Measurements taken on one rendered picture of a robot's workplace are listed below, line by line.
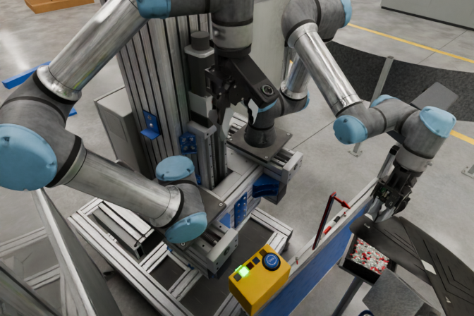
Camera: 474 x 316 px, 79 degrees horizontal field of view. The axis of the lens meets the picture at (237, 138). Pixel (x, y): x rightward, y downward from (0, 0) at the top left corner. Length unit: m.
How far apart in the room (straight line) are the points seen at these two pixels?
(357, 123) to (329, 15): 0.37
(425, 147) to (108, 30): 0.74
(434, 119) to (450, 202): 2.15
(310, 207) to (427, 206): 0.94
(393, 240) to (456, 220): 1.88
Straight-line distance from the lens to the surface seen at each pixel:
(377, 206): 0.95
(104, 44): 0.64
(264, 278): 0.90
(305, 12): 0.91
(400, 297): 1.03
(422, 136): 0.81
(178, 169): 0.88
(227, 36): 0.53
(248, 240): 1.94
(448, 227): 2.73
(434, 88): 1.52
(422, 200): 2.81
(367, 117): 0.77
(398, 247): 0.94
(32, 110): 0.66
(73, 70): 0.67
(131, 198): 0.71
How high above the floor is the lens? 1.90
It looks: 41 degrees down
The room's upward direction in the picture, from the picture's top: straight up
